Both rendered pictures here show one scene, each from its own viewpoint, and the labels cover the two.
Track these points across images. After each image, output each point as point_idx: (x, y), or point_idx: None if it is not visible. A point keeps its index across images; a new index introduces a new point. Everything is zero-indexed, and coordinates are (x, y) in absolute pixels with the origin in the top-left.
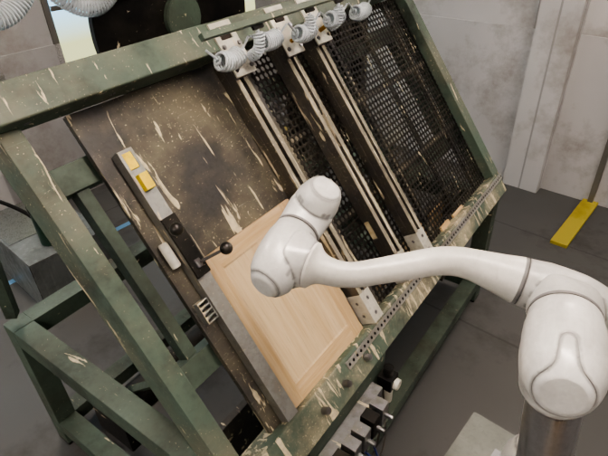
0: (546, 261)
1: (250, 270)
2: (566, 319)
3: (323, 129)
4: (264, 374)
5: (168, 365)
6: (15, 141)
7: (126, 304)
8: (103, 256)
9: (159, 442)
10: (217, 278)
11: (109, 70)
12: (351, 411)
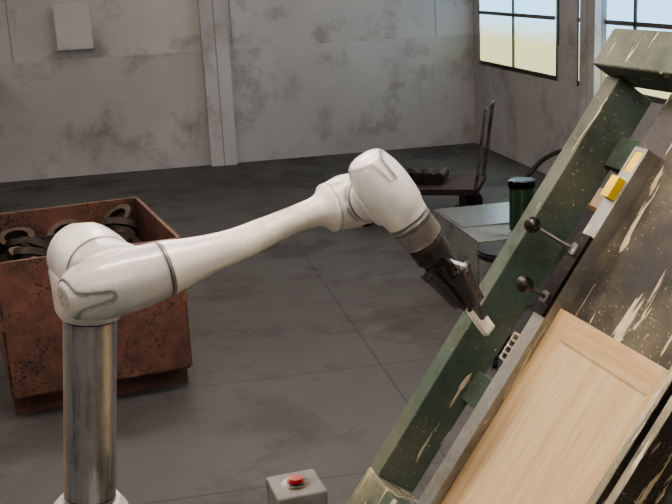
0: (144, 252)
1: (565, 378)
2: (92, 224)
3: None
4: (452, 453)
5: (458, 332)
6: (607, 87)
7: (501, 261)
8: (535, 214)
9: None
10: (547, 340)
11: None
12: None
